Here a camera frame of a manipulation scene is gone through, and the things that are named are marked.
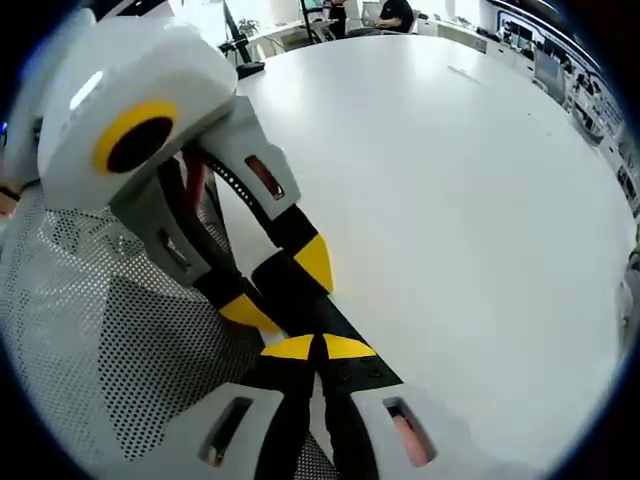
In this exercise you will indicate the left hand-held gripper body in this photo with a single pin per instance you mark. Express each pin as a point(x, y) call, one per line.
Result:
point(125, 65)

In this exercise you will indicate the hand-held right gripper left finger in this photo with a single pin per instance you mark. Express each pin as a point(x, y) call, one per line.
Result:
point(240, 430)

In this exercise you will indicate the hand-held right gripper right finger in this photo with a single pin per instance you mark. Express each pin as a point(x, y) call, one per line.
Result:
point(450, 430)

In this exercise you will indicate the white mesh chair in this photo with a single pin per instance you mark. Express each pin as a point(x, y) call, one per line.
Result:
point(100, 310)

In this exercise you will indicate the black tripod stand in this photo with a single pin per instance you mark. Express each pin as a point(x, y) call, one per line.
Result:
point(235, 30)

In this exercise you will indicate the grey office chair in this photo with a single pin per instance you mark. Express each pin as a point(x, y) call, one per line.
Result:
point(549, 72)

